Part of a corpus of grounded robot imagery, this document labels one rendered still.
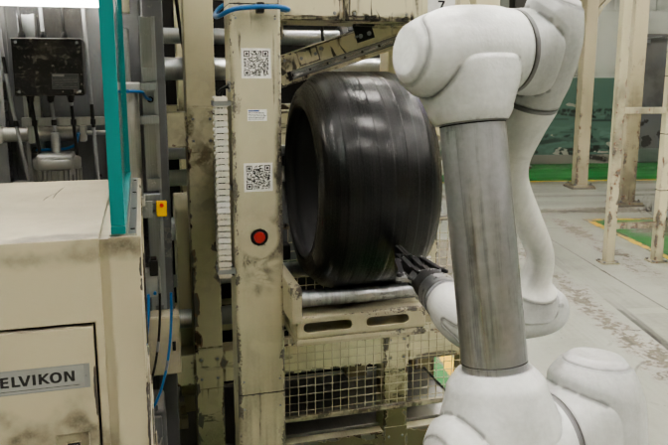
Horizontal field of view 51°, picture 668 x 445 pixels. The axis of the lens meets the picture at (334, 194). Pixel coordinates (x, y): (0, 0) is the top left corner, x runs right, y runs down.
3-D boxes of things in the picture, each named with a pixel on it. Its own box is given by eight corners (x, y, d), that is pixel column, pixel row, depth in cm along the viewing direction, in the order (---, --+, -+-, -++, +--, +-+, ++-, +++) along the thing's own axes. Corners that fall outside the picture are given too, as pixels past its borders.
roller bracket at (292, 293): (291, 326, 177) (291, 288, 175) (264, 281, 215) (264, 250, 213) (304, 324, 178) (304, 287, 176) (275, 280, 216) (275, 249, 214)
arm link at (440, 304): (419, 325, 147) (476, 323, 150) (450, 363, 132) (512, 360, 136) (426, 277, 144) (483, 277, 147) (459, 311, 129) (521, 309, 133)
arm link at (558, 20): (530, 82, 125) (469, 83, 119) (563, -19, 116) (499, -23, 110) (580, 114, 115) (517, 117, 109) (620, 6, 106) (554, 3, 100)
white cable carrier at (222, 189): (219, 278, 183) (213, 96, 175) (217, 273, 188) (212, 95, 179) (236, 277, 184) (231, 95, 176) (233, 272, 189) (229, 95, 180)
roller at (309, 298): (296, 288, 181) (293, 292, 185) (298, 306, 180) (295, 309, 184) (421, 278, 190) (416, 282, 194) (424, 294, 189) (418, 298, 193)
